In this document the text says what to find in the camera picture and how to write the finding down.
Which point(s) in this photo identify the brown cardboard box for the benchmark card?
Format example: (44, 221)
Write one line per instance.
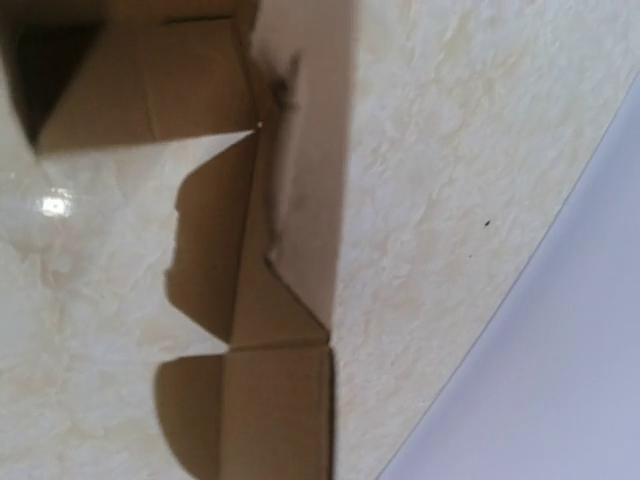
(172, 178)

